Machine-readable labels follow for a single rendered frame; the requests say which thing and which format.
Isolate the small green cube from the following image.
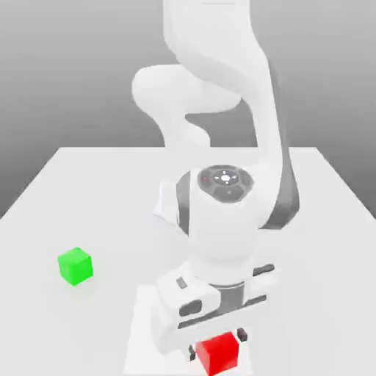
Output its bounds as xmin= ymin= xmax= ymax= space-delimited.
xmin=57 ymin=246 xmax=94 ymax=287

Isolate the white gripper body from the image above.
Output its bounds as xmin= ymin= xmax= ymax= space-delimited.
xmin=151 ymin=271 xmax=279 ymax=355

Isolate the small red cube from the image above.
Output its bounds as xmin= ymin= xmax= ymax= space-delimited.
xmin=195 ymin=330 xmax=240 ymax=376

